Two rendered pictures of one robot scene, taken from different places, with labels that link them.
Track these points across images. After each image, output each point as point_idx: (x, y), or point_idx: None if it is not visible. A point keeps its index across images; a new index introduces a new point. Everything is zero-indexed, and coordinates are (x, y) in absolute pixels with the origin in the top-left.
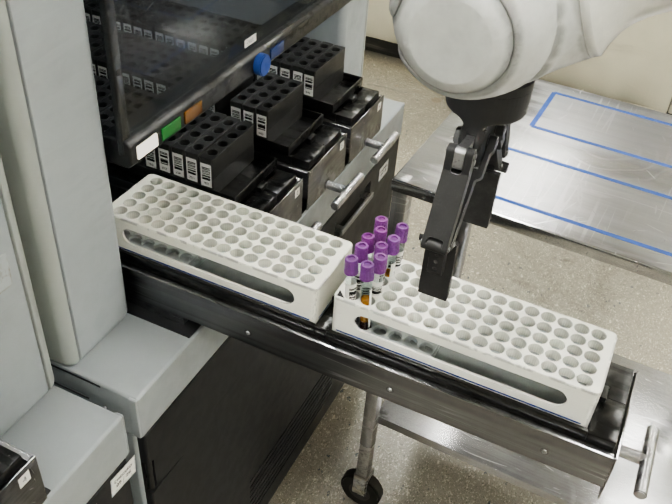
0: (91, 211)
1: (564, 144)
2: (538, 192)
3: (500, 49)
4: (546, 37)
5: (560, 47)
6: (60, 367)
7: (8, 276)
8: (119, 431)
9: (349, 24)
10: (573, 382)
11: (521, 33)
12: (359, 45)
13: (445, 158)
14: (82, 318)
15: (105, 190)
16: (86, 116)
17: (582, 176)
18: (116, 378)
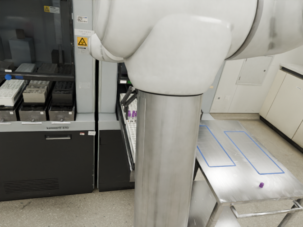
0: (110, 87)
1: (224, 138)
2: (199, 138)
3: (89, 47)
4: (95, 48)
5: (102, 52)
6: (98, 112)
7: (89, 87)
8: (93, 123)
9: (205, 94)
10: (135, 150)
11: (91, 45)
12: (209, 101)
13: (128, 88)
14: (103, 105)
15: (114, 86)
16: (113, 70)
17: (216, 143)
18: (101, 117)
